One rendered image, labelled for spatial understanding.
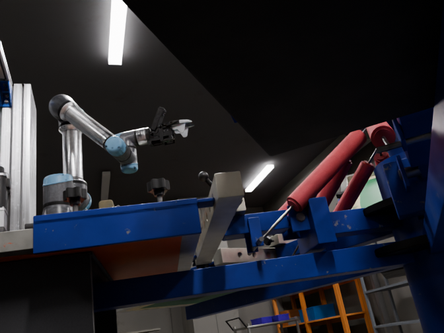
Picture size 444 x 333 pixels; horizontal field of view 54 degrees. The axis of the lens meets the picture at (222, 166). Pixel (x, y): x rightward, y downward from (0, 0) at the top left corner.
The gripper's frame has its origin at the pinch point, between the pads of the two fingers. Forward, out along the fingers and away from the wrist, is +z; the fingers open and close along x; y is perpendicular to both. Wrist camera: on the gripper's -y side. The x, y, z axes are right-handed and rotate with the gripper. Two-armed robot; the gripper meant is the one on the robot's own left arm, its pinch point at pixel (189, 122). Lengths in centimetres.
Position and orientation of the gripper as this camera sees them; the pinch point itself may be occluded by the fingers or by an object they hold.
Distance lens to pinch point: 197.2
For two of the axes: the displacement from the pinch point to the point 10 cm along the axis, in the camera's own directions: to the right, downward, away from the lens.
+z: 9.8, -2.0, -0.8
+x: -1.3, -2.2, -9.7
